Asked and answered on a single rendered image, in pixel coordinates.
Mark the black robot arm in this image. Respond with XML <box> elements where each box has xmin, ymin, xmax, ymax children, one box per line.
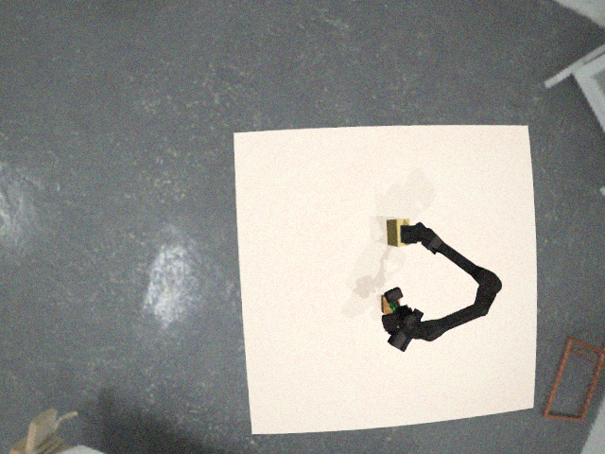
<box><xmin>382</xmin><ymin>222</ymin><xmax>502</xmax><ymax>352</ymax></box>

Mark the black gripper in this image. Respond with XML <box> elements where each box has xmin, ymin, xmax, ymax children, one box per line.
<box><xmin>384</xmin><ymin>287</ymin><xmax>413</xmax><ymax>323</ymax></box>

